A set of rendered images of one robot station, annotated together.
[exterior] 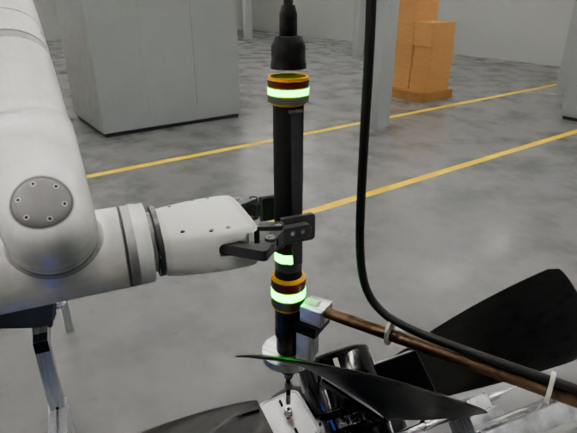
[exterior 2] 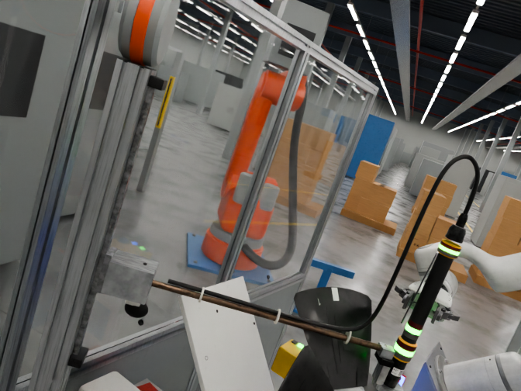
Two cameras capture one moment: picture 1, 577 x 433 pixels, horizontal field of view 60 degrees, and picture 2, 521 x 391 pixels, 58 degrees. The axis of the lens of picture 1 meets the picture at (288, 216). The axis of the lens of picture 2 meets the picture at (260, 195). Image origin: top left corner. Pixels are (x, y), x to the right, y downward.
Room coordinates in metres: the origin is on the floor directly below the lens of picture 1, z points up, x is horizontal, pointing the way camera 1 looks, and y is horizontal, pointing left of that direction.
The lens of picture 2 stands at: (1.02, -0.95, 1.82)
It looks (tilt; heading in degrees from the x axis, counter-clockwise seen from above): 11 degrees down; 140
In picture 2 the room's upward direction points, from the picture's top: 19 degrees clockwise
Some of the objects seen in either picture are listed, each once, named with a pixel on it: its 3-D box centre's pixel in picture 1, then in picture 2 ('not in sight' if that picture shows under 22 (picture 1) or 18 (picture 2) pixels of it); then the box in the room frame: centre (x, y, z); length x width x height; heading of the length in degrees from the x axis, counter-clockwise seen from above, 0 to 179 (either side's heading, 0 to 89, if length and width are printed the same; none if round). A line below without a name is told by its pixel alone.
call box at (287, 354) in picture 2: not in sight; (300, 368); (0.12, 0.21, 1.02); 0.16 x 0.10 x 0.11; 23
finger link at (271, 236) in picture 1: (290, 234); (403, 296); (0.48, 0.00, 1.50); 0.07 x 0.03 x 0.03; 113
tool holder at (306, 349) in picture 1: (294, 328); (391, 368); (0.52, -0.01, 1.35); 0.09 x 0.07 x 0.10; 58
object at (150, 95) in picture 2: not in sight; (115, 228); (0.17, -0.58, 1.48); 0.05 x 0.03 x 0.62; 148
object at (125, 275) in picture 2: not in sight; (127, 275); (0.20, -0.53, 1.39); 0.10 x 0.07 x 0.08; 58
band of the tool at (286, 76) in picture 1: (288, 89); (449, 249); (0.53, 0.00, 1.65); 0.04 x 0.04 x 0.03
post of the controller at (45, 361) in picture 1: (49, 372); not in sight; (0.88, 0.54, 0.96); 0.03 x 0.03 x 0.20; 23
